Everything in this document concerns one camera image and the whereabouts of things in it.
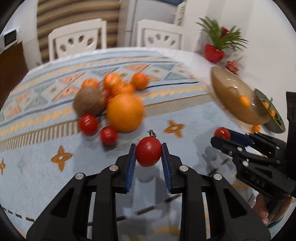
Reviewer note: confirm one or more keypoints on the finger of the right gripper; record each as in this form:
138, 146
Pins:
235, 150
266, 145

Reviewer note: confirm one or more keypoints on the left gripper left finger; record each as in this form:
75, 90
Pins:
85, 208

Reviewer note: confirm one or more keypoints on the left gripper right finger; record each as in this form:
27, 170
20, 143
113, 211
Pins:
211, 208

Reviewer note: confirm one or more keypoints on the cherry tomato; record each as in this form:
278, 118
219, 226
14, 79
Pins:
107, 101
148, 150
88, 124
106, 93
223, 133
108, 135

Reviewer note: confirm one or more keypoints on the large brown kiwi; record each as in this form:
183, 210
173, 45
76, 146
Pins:
233, 91

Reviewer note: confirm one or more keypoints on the large orange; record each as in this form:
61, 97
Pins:
125, 112

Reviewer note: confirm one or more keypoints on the small brown kiwi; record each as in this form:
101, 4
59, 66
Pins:
88, 100

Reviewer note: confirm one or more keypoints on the stemmed mandarin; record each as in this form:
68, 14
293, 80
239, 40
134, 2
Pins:
123, 87

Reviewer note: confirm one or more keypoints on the small mandarin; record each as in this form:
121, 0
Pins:
90, 83

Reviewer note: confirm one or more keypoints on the person's right hand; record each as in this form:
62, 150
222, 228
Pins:
261, 209

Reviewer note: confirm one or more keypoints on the floral side plate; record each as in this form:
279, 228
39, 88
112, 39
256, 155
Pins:
276, 123

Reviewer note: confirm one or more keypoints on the amber glass bowl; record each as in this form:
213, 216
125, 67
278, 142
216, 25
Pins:
257, 114

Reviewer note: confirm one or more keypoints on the red star ornament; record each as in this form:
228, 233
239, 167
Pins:
232, 67

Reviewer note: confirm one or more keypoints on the patterned blue table runner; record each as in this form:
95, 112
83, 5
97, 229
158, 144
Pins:
42, 146

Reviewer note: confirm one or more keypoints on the red potted plant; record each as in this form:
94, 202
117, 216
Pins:
221, 39

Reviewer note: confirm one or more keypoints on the right white chair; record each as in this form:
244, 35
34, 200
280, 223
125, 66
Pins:
156, 34

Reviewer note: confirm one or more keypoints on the white chair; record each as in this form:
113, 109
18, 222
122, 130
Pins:
156, 34
77, 38

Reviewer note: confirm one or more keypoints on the brown wooden sideboard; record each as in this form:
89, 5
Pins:
13, 69

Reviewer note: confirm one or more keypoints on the white refrigerator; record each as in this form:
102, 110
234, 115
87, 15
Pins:
133, 11

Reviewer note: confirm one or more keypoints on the left white chair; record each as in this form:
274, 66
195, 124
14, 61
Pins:
77, 38

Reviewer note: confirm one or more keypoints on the white microwave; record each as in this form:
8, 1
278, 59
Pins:
10, 38

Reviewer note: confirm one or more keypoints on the striped window blind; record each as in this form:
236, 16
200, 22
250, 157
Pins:
57, 13

